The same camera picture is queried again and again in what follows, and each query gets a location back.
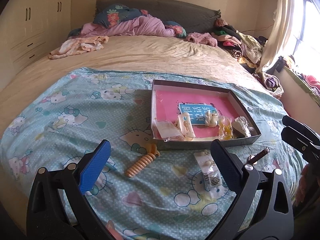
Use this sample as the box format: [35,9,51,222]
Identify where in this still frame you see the peach white garment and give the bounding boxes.
[48,36,109,60]

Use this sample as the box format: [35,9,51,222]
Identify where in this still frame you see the beige bed sheet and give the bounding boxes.
[1,36,268,132]

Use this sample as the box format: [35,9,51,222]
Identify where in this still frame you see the cream curtain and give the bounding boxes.
[255,0,295,73]

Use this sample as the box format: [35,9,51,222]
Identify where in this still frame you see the purple quilt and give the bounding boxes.
[79,15,176,37]

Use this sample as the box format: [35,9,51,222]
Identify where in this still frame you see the white earrings card bag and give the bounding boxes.
[194,150,222,191]

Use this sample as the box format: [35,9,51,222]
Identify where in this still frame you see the cream wardrobe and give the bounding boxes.
[1,0,71,89]

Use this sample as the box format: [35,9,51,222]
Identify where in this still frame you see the white flower hair accessory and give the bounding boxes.
[204,110,219,127]

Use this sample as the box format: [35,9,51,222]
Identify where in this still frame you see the floral dark blue pillow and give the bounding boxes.
[93,4,149,29]

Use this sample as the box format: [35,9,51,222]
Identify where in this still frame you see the dark red leather watch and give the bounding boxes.
[247,147,270,166]

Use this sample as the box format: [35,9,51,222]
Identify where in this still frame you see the red cherry earrings bag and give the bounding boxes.
[154,120,184,142]

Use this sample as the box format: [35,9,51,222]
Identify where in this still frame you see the white pink hair claw clip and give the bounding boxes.
[175,112,196,141]

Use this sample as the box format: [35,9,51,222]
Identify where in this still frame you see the dark box with pink lining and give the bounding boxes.
[151,80,261,150]

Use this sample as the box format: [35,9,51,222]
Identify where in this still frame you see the pile of clothes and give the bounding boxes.
[211,18,268,68]

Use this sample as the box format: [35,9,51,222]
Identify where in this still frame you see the pink fluffy garment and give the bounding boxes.
[184,33,217,47]

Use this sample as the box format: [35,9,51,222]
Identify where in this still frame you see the dark grey headboard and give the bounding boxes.
[95,0,221,33]

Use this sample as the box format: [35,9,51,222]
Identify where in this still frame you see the yellow jewelry bag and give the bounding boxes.
[218,116,233,140]

